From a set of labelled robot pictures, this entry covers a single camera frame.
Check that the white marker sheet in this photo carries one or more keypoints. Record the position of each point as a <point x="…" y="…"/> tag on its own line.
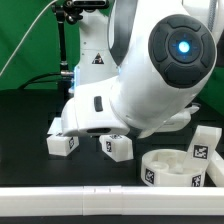
<point x="55" y="126"/>

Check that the white front barrier rail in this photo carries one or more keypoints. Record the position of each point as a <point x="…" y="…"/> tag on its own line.
<point x="110" y="200"/>

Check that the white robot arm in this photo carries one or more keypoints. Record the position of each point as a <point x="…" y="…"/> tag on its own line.
<point x="142" y="65"/>

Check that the white right barrier rail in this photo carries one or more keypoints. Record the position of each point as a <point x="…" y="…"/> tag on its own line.
<point x="215" y="170"/>

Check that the white barrier rail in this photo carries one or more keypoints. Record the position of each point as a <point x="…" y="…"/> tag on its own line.
<point x="215" y="170"/>
<point x="110" y="200"/>

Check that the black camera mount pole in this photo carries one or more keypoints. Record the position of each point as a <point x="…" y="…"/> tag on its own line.
<point x="62" y="40"/>

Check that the white round stool seat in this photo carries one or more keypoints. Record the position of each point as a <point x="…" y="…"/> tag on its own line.
<point x="164" y="168"/>

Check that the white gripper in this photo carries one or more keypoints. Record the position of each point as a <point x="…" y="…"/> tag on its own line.
<point x="89" y="112"/>

